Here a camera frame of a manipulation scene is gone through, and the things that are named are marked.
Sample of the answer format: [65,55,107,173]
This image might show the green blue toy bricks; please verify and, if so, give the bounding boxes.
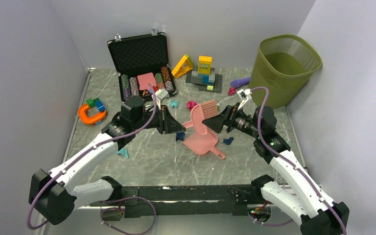
[86,98,106,112]

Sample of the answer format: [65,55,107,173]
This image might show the pink hand brush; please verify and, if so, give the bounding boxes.
[182,99,218,135]

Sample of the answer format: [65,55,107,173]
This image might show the toy brick tower on baseplate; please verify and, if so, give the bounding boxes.
[185,55,223,93]

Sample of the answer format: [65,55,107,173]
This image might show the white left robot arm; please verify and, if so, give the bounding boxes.
[28,96,186,225]

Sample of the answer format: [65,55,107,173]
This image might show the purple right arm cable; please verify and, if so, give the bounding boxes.
[248,86,348,235]

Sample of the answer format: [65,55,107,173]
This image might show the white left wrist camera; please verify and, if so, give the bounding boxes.
[155,88,169,100]

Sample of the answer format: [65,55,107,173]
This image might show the pink dustpan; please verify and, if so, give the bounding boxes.
[183,132,225,159]

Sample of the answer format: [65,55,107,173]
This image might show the dark blue scrap by dustpan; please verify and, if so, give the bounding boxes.
[175,132,186,141]

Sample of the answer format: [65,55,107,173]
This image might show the green mesh waste bin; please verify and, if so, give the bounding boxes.
[248,34,322,109]

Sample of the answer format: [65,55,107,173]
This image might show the large magenta paper scrap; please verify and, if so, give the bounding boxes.
[186,100,197,111]

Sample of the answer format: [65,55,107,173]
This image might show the dark blue scrap right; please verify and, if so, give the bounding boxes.
[223,137,234,145]

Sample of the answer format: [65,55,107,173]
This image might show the light blue paper scrap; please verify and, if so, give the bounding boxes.
[170,100,179,108]

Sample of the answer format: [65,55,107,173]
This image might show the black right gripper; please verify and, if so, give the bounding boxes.
[202,102,262,139]

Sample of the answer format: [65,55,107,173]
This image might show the magenta paper scrap near bin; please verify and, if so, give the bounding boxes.
[227,87,236,96]

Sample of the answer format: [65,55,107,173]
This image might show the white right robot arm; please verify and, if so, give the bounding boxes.
[202,103,349,235]

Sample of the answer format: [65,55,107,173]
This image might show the orange horseshoe toy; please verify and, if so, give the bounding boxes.
[77,103,108,125]

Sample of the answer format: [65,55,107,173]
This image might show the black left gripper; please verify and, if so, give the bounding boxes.
[133,105,186,135]

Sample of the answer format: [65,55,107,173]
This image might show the purple cylindrical toy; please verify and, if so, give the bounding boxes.
[230,77,251,88]

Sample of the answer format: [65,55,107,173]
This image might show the yellow triangular toy block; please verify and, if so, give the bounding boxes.
[172,54,193,79]

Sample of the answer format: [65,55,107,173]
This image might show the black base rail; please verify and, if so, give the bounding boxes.
[91,184,273,218]

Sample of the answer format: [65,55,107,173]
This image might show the teal paper scrap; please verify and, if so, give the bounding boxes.
[116,148,129,159]

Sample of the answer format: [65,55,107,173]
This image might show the black poker chip case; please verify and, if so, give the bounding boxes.
[107,30,178,102]

